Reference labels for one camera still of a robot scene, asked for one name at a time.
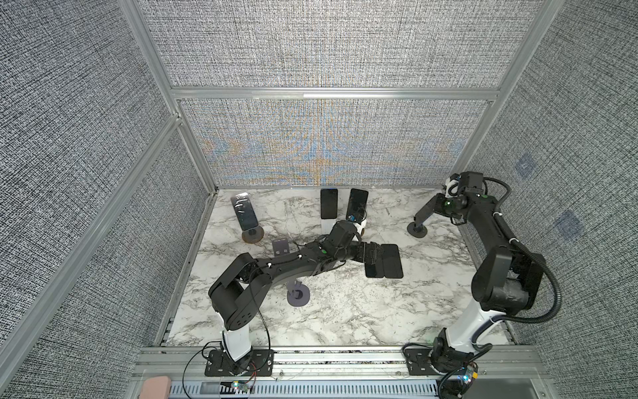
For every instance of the phone on white stand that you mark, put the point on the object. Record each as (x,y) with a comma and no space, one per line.
(328,204)

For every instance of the second-left grey stand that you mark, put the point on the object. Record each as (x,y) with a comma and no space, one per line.
(280,247)

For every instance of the white phone stand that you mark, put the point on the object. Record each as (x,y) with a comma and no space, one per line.
(327,225)

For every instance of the right dark round stand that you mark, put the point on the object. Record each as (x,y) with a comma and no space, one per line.
(417,228)

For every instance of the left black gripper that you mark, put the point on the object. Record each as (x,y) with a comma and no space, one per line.
(360,247)

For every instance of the far-left brown round stand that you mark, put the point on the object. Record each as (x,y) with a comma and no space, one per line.
(254,235)

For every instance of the phone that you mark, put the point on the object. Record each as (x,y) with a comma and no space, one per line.
(391,262)
(357,206)
(373,261)
(244,211)
(328,204)

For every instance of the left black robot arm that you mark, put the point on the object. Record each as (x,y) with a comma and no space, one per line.
(239,292)

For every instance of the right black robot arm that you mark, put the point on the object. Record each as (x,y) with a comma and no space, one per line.
(506,282)

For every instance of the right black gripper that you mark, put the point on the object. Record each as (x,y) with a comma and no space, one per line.
(440,199)

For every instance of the front-left grey round stand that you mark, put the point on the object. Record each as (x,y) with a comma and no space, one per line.
(298,294)

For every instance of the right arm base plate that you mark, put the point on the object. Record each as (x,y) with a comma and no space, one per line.
(417,360)

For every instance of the pink box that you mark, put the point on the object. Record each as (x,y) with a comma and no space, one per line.
(156,388)

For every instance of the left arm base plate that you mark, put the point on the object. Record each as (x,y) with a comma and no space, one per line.
(257,362)

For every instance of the white vented cable tray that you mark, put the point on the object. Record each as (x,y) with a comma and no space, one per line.
(307,389)

